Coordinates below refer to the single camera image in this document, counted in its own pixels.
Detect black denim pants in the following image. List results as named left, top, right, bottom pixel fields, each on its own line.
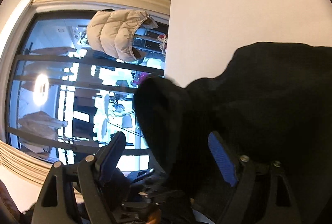
left=133, top=42, right=331, bottom=223

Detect red bag with rope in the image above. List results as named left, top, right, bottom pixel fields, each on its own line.
left=157, top=34, right=167, bottom=49

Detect large glass window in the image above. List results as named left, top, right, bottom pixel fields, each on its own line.
left=5, top=11, right=168, bottom=171

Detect beige puffer jacket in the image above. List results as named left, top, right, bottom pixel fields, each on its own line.
left=87, top=10, right=158, bottom=63

